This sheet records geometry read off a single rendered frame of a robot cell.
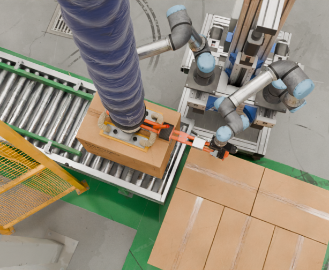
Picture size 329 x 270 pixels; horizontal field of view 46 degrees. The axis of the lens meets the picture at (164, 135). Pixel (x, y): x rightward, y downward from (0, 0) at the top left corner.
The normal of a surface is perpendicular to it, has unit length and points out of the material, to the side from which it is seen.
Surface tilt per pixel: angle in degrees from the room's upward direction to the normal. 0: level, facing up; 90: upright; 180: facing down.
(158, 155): 0
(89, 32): 78
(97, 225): 0
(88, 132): 0
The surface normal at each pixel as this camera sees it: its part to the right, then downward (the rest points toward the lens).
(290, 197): -0.01, -0.29
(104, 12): 0.47, 0.73
